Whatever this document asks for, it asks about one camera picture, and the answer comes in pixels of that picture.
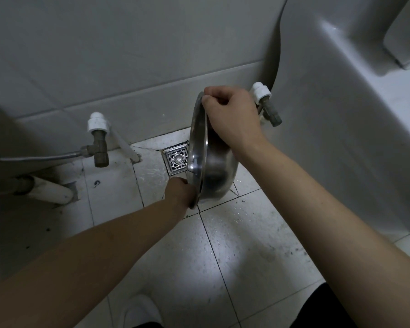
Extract stainless steel bowl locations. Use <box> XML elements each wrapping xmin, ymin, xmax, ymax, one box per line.
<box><xmin>187</xmin><ymin>91</ymin><xmax>240</xmax><ymax>210</ymax></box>

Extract person's right forearm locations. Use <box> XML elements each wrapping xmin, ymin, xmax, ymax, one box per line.
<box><xmin>234</xmin><ymin>137</ymin><xmax>410</xmax><ymax>328</ymax></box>

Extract white ceramic sink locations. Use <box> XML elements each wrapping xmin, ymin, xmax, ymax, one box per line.
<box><xmin>269</xmin><ymin>0</ymin><xmax>410</xmax><ymax>243</ymax></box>

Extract braided metal hose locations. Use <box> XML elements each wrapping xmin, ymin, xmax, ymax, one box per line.
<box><xmin>0</xmin><ymin>151</ymin><xmax>86</xmax><ymax>163</ymax></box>

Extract white shoe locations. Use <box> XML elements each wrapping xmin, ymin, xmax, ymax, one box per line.
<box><xmin>123</xmin><ymin>294</ymin><xmax>163</xmax><ymax>328</ymax></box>

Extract square metal floor drain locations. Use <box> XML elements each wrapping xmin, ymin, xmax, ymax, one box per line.
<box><xmin>162</xmin><ymin>143</ymin><xmax>190</xmax><ymax>177</ymax></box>

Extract thin white water pipe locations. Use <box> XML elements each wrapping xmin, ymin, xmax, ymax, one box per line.
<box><xmin>111</xmin><ymin>126</ymin><xmax>143</xmax><ymax>164</ymax></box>

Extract person's left forearm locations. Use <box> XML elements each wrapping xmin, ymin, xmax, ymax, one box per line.
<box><xmin>0</xmin><ymin>199</ymin><xmax>190</xmax><ymax>328</ymax></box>

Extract black shorts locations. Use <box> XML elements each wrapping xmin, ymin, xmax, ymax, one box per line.
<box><xmin>299</xmin><ymin>282</ymin><xmax>358</xmax><ymax>328</ymax></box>

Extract brass angle valve white fitting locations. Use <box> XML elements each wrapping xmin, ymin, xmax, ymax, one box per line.
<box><xmin>81</xmin><ymin>112</ymin><xmax>110</xmax><ymax>168</ymax></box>
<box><xmin>249</xmin><ymin>82</ymin><xmax>283</xmax><ymax>128</ymax></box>

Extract thick white drain pipe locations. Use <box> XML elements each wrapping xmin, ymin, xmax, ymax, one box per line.
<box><xmin>6</xmin><ymin>175</ymin><xmax>74</xmax><ymax>205</ymax></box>

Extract person's right hand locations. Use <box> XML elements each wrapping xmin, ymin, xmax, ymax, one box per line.
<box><xmin>201</xmin><ymin>86</ymin><xmax>268</xmax><ymax>153</ymax></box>

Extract person's left hand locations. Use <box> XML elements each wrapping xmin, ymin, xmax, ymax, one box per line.
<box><xmin>164</xmin><ymin>177</ymin><xmax>197</xmax><ymax>221</ymax></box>

